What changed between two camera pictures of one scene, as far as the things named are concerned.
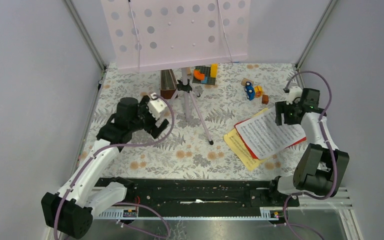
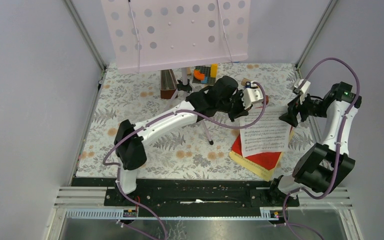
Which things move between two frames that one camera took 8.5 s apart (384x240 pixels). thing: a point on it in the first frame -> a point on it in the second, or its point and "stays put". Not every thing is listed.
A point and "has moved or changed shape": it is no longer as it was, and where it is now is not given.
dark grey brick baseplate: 206,70 stays put
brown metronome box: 168,83 stays put
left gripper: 156,131 -> 241,111
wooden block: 244,81 stays put
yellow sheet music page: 233,142 -> 266,174
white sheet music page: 265,136 has moved or changed shape
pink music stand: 151,35 stays put
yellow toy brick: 214,70 stays put
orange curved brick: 198,75 stays put
